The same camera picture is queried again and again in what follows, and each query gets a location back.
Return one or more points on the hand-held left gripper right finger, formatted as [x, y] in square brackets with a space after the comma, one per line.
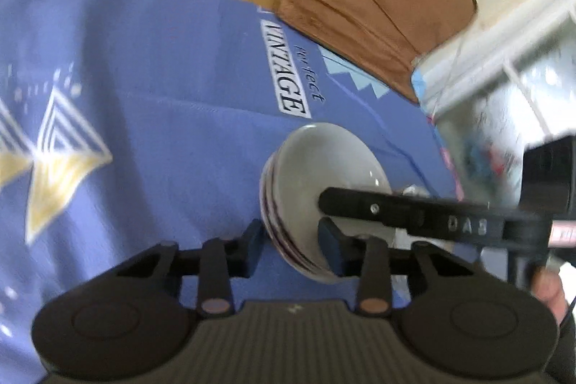
[330, 250]

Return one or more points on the blue printed blanket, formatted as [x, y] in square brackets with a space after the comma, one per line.
[135, 51]

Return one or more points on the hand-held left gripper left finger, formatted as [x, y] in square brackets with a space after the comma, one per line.
[253, 247]

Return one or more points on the pink patterned cloth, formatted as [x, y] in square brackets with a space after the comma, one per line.
[450, 166]

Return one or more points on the brown cushion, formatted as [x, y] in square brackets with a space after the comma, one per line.
[382, 6]

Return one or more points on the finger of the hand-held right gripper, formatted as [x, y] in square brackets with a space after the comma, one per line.
[360, 206]

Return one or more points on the white printed plate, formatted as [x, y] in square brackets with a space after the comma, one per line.
[263, 208]
[267, 213]

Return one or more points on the person's right hand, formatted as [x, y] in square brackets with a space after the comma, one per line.
[548, 292]

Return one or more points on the white furniture frame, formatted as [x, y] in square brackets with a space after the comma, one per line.
[504, 51]

